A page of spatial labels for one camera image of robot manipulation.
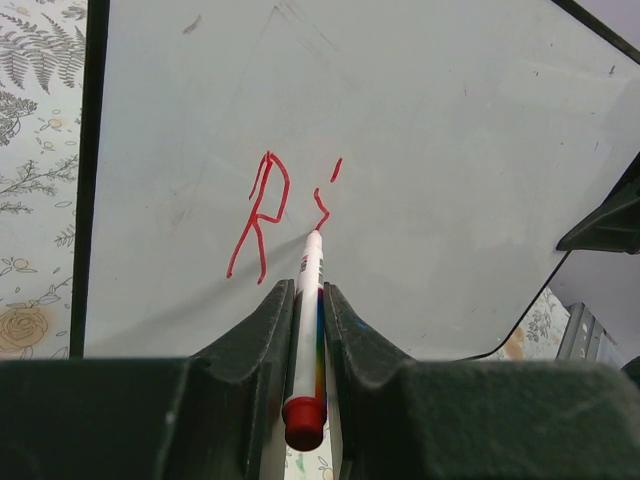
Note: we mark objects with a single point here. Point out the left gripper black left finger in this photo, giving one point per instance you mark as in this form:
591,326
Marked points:
213,415

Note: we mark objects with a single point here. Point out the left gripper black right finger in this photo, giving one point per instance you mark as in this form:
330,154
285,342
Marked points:
401,418

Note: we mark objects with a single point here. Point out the white marker pen red end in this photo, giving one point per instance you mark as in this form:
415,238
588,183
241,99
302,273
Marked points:
304,410

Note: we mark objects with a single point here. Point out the floral patterned table mat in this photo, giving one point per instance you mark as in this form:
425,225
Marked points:
42,67

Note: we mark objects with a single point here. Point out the white whiteboard black frame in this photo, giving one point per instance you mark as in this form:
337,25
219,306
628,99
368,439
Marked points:
443,149

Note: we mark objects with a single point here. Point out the aluminium frame rail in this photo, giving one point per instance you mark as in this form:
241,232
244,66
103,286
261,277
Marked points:
586,339

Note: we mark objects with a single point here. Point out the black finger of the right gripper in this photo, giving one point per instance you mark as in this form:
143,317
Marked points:
614,225

